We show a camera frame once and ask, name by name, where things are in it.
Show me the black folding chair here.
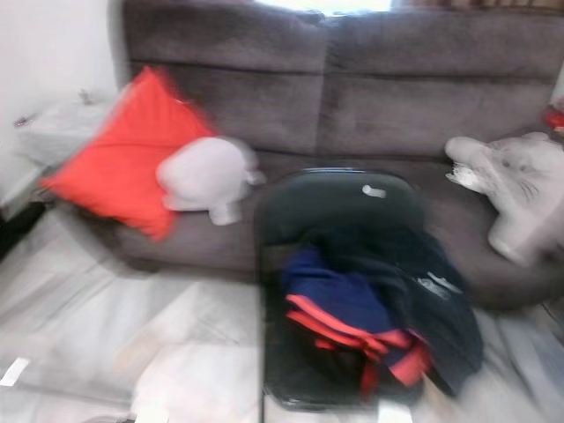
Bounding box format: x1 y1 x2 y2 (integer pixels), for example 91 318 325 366
256 167 481 413

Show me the red cushion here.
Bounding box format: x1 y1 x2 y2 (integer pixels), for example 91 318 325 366
41 66 217 241

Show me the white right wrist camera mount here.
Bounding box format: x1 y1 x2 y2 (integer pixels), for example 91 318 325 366
375 401 406 423

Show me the red fire extinguisher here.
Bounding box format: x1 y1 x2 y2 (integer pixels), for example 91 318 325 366
545 104 564 133

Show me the grey Totoro plush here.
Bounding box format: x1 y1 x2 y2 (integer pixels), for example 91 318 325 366
443 130 564 270

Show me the dark grey sofa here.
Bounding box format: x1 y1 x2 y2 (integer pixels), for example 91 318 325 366
106 0 564 314

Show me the dark navy polo shirt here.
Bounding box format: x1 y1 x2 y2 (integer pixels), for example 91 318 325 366
308 222 486 399

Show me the grey round plush pillow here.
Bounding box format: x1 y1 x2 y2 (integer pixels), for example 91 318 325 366
156 135 267 226

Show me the lace covered side table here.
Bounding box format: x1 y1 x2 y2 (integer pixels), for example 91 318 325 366
4 88 133 173

